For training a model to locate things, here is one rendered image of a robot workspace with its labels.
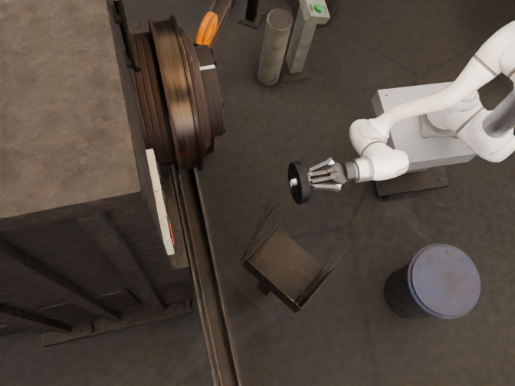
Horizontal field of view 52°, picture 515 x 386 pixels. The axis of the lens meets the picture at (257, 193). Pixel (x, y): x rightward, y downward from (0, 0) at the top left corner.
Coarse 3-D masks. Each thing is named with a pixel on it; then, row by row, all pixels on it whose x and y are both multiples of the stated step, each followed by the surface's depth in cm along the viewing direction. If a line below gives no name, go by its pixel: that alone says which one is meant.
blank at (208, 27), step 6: (210, 12) 215; (204, 18) 212; (210, 18) 212; (216, 18) 219; (204, 24) 211; (210, 24) 213; (216, 24) 222; (198, 30) 212; (204, 30) 211; (210, 30) 222; (198, 36) 213; (204, 36) 212; (210, 36) 222; (198, 42) 215; (204, 42) 215
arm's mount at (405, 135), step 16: (384, 96) 247; (400, 96) 248; (416, 96) 248; (384, 112) 244; (400, 128) 241; (416, 128) 242; (400, 144) 238; (416, 144) 239; (432, 144) 240; (448, 144) 241; (464, 144) 242; (416, 160) 236; (432, 160) 238; (448, 160) 243; (464, 160) 247
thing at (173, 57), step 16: (160, 32) 146; (176, 32) 144; (160, 48) 142; (176, 48) 142; (176, 64) 141; (176, 80) 140; (176, 96) 141; (192, 96) 140; (176, 112) 142; (192, 112) 142; (176, 128) 144; (192, 128) 145; (192, 144) 148; (192, 160) 154
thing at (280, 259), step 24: (264, 240) 194; (288, 240) 204; (264, 264) 200; (288, 264) 202; (312, 264) 203; (240, 288) 256; (264, 288) 245; (288, 288) 199; (312, 288) 201; (264, 312) 253
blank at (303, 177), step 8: (288, 168) 192; (296, 168) 182; (304, 168) 182; (288, 176) 194; (296, 176) 184; (304, 176) 181; (304, 184) 181; (296, 192) 188; (304, 192) 182; (296, 200) 190; (304, 200) 184
